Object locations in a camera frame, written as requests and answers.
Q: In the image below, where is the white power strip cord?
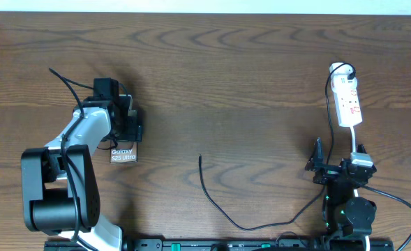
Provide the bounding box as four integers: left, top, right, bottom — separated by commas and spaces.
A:
349, 125, 371, 251

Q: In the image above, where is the white power strip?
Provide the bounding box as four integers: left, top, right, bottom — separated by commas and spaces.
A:
329, 62, 362, 128

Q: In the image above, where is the Galaxy S25 Ultra smartphone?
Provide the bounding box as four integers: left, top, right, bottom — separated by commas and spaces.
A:
110, 94, 141, 164

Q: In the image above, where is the black charger cable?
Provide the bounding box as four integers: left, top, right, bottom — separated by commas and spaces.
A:
197, 61, 357, 231

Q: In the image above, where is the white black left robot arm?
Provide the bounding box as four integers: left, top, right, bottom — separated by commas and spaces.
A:
21, 94, 137, 250

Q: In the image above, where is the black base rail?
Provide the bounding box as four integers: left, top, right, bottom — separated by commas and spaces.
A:
43, 238, 394, 251

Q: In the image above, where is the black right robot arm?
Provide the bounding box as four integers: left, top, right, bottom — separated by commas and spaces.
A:
305, 139, 377, 250

